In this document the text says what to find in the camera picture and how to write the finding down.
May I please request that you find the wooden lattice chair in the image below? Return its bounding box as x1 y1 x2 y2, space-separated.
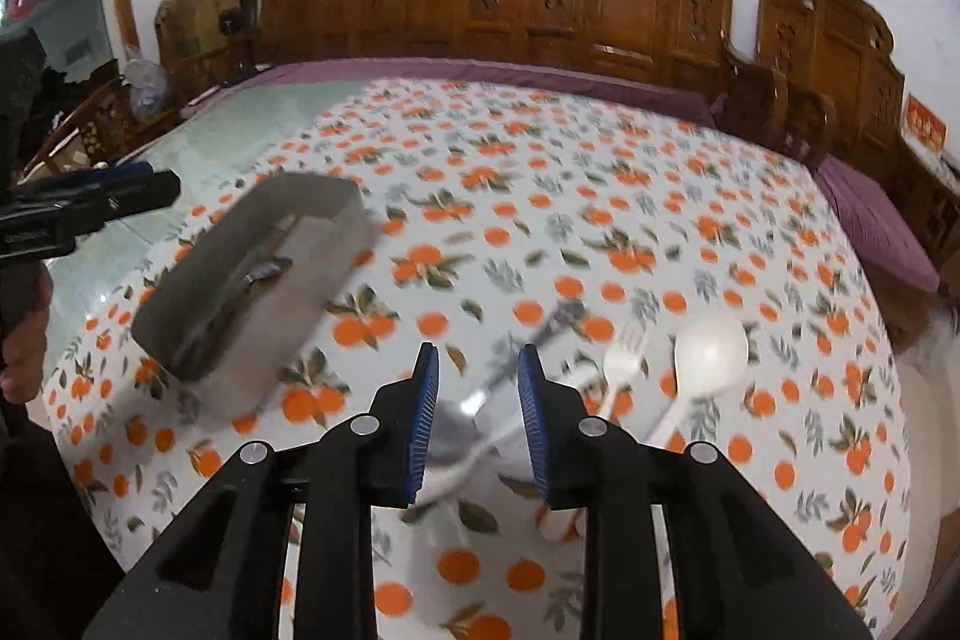
19 77 188 176

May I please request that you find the crumpled clear plastic bag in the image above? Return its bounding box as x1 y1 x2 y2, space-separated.
120 59 170 120

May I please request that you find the orange fruit print tablecloth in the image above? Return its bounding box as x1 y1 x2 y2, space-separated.
41 77 901 640

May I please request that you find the square purple seat cushion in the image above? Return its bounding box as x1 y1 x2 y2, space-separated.
814 154 942 295

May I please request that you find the large cardboard box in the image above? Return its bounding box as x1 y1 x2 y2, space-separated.
156 0 260 79

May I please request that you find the small black fan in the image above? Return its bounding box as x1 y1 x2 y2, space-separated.
217 8 245 64

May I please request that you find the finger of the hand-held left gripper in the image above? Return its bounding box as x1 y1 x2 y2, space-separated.
71 170 182 230
15 162 155 196

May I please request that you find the carved wooden sofa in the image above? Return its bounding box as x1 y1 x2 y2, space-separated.
255 0 788 139

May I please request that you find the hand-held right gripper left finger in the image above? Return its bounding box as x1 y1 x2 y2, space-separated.
82 342 441 640

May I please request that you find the metal spoon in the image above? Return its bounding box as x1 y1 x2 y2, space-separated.
427 299 587 468

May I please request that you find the red gift box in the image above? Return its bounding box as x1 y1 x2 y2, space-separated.
904 94 950 154

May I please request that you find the person's left hand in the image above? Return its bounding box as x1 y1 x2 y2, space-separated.
0 269 55 402

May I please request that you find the wooden side table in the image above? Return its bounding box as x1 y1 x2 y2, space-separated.
900 145 960 259

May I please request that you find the carved wooden armchair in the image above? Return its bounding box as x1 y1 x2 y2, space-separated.
724 0 960 341

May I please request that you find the white plastic fork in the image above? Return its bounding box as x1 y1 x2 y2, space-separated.
596 319 652 423

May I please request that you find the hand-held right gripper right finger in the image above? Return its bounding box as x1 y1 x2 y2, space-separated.
517 344 875 640

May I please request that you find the rectangular metal tray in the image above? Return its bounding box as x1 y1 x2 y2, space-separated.
131 173 377 386

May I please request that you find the long purple sofa cushion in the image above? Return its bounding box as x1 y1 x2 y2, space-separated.
180 56 717 127

